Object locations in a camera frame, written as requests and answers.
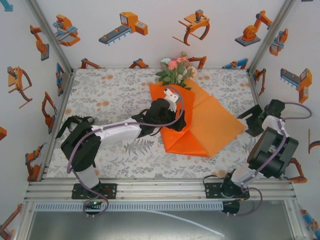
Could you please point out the aluminium frame leg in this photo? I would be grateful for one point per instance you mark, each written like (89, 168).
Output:
(297, 222)
(23, 222)

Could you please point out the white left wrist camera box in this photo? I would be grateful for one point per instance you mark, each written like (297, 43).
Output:
(172, 98)

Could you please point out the aluminium frame post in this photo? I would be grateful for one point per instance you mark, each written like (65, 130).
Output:
(272, 32)
(49, 32)

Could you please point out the small black controller box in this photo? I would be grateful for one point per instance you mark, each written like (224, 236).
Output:
(231, 207)

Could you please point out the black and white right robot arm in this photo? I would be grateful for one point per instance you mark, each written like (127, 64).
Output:
(272, 155)

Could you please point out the aluminium frame rail with grooves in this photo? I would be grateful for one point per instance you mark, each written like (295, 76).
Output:
(162, 190)

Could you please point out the orange wrapping paper sheet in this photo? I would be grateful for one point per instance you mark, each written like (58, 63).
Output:
(212, 130)

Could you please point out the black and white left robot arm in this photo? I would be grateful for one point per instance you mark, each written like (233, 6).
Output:
(115, 130)

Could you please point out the aluminium side rail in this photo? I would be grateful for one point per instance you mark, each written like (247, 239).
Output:
(63, 100)
(253, 87)

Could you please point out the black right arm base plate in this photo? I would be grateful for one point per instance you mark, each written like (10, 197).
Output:
(212, 191)

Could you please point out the floral print table cloth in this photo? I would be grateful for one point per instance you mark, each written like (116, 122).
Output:
(150, 167)

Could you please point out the fake flower bouquet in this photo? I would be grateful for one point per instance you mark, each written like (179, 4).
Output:
(175, 72)

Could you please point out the small circuit board with LED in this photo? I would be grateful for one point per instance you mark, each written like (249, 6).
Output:
(93, 203)

